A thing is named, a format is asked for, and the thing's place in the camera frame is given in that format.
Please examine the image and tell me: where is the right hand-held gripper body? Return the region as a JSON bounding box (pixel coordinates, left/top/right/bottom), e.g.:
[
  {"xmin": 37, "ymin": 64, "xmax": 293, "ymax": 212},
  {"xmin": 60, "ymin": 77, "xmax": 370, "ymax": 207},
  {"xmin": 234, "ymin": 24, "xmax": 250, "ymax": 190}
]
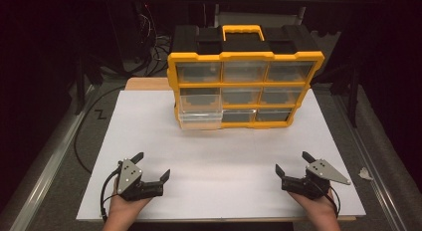
[{"xmin": 281, "ymin": 158, "xmax": 352, "ymax": 201}]

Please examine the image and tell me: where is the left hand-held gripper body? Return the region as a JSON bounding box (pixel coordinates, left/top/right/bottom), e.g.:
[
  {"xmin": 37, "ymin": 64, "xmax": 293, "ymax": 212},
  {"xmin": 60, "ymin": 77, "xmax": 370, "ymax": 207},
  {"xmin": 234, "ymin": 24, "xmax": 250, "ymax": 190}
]
[{"xmin": 115, "ymin": 158, "xmax": 165, "ymax": 202}]

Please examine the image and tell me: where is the person's left hand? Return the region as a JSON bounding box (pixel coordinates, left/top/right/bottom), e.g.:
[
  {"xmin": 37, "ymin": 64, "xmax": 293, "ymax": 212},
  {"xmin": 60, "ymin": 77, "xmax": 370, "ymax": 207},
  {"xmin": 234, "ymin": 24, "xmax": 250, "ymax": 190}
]
[{"xmin": 106, "ymin": 186, "xmax": 153, "ymax": 223}]

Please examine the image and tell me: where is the person's right hand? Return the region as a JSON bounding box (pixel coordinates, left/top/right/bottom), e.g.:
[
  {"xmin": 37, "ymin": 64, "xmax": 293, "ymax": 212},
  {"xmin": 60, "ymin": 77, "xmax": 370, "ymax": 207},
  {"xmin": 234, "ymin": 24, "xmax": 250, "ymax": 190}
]
[{"xmin": 288, "ymin": 190, "xmax": 338, "ymax": 221}]

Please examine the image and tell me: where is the white crumpled paper scrap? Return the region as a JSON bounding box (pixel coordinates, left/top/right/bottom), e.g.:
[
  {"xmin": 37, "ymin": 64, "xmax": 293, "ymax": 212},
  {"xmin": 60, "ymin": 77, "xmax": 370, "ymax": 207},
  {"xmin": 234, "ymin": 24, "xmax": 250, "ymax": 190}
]
[{"xmin": 357, "ymin": 166, "xmax": 374, "ymax": 181}]

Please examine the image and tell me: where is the clear plastic drawer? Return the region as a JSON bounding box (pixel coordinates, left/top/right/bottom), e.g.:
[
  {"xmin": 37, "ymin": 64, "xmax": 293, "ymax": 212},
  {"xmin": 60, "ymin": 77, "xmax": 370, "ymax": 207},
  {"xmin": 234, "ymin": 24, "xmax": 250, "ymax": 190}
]
[
  {"xmin": 178, "ymin": 94, "xmax": 224, "ymax": 115},
  {"xmin": 178, "ymin": 109, "xmax": 224, "ymax": 131}
]

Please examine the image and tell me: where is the black metal stand leg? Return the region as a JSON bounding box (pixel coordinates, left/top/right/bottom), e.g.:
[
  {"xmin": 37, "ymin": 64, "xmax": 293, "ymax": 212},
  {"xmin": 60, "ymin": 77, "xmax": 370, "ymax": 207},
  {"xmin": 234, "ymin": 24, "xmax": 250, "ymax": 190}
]
[{"xmin": 73, "ymin": 48, "xmax": 88, "ymax": 116}]

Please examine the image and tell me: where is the grid of clear drawers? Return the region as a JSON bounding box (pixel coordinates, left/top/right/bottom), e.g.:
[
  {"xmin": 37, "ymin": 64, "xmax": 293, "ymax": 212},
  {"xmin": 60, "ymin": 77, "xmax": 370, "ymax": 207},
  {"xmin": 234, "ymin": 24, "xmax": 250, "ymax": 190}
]
[{"xmin": 175, "ymin": 60, "xmax": 316, "ymax": 123}]

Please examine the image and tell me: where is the yellow black organizer case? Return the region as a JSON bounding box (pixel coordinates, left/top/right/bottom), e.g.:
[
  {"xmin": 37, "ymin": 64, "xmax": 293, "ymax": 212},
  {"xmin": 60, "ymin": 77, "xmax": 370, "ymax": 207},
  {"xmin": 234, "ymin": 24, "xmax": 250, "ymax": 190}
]
[{"xmin": 166, "ymin": 24, "xmax": 325, "ymax": 130}]

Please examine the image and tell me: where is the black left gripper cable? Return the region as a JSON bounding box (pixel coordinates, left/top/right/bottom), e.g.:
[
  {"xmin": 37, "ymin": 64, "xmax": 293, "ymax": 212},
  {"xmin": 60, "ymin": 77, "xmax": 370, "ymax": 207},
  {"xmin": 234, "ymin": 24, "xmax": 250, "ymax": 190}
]
[{"xmin": 100, "ymin": 168, "xmax": 121, "ymax": 223}]

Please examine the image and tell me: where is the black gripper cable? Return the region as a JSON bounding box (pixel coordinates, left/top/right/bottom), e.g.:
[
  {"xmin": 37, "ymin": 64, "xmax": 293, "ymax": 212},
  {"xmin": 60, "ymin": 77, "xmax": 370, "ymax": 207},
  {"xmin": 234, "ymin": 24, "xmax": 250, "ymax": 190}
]
[
  {"xmin": 100, "ymin": 168, "xmax": 121, "ymax": 223},
  {"xmin": 326, "ymin": 185, "xmax": 341, "ymax": 219}
]

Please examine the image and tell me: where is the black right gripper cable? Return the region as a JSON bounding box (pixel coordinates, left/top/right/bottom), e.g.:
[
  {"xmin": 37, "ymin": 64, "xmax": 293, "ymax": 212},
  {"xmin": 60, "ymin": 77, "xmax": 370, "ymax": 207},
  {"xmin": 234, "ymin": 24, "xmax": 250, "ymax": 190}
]
[{"xmin": 326, "ymin": 185, "xmax": 341, "ymax": 219}]

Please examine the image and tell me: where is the aluminium floor rail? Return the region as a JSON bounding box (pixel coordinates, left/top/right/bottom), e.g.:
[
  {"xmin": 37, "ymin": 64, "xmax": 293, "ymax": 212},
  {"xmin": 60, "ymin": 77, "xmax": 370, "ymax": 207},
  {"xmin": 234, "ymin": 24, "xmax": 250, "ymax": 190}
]
[
  {"xmin": 0, "ymin": 86, "xmax": 96, "ymax": 231},
  {"xmin": 332, "ymin": 93, "xmax": 404, "ymax": 231}
]

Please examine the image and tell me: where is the long black floor cable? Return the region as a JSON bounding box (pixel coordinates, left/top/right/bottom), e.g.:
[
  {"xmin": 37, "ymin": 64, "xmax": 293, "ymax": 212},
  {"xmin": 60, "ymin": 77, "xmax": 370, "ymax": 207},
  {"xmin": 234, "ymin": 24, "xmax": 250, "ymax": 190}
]
[{"xmin": 73, "ymin": 85, "xmax": 127, "ymax": 175}]

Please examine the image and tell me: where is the bundle of background cables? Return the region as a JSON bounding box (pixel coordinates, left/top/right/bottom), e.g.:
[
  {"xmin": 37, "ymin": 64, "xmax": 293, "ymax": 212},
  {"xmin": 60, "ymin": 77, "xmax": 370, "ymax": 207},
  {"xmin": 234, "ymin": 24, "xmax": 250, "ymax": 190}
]
[{"xmin": 133, "ymin": 3, "xmax": 172, "ymax": 78}]

